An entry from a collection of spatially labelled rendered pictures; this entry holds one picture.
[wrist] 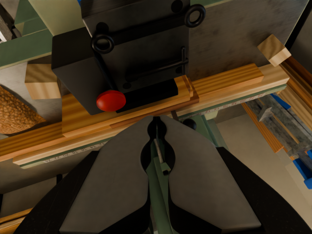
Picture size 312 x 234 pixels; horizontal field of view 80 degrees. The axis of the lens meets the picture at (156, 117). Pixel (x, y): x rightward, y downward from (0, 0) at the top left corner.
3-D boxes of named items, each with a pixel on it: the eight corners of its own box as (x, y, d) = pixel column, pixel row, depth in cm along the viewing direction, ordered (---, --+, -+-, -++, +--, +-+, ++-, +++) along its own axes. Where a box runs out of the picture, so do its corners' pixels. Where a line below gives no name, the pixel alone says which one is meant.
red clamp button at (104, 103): (120, 84, 19) (121, 92, 18) (127, 101, 21) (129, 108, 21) (90, 93, 18) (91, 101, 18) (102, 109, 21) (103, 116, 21)
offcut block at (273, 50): (256, 46, 36) (268, 60, 34) (272, 33, 34) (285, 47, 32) (263, 53, 38) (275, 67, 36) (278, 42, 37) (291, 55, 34)
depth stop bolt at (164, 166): (159, 128, 42) (173, 171, 37) (160, 132, 44) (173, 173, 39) (150, 131, 42) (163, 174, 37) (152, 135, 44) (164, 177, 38)
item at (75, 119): (174, 61, 34) (190, 94, 30) (175, 67, 35) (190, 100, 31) (61, 95, 33) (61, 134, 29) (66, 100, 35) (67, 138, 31)
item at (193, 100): (189, 76, 38) (199, 98, 35) (189, 81, 40) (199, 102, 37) (105, 102, 38) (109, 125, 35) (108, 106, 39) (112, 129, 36)
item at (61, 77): (177, -40, 16) (202, -9, 13) (180, 59, 25) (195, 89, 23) (27, 4, 16) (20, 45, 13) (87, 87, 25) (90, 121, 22)
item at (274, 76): (276, 61, 42) (290, 77, 39) (272, 68, 43) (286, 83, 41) (15, 140, 41) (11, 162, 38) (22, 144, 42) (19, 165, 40)
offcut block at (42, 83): (61, 80, 31) (61, 98, 29) (33, 81, 29) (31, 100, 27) (57, 63, 28) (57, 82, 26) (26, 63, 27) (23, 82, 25)
